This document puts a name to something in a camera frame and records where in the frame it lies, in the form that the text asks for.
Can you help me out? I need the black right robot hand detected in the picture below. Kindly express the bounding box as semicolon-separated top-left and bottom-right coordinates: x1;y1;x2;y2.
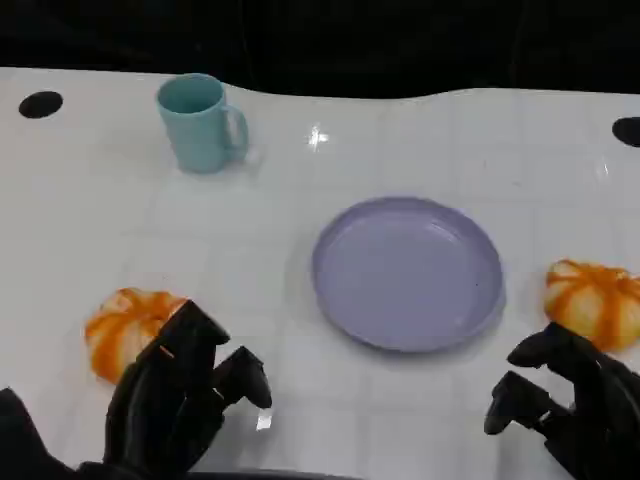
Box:
483;321;640;480

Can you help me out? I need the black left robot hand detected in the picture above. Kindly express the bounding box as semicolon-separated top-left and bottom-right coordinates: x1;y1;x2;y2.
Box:
103;298;274;475

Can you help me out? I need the orange and white bread roll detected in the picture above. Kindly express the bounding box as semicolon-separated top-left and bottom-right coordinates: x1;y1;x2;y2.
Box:
84;287;192;386
543;258;640;352

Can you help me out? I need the lilac plate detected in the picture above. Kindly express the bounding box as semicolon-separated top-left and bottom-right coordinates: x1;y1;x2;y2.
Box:
310;195;506;355

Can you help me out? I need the pale green mug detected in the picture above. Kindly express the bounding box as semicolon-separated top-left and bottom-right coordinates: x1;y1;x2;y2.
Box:
155;72;250;175

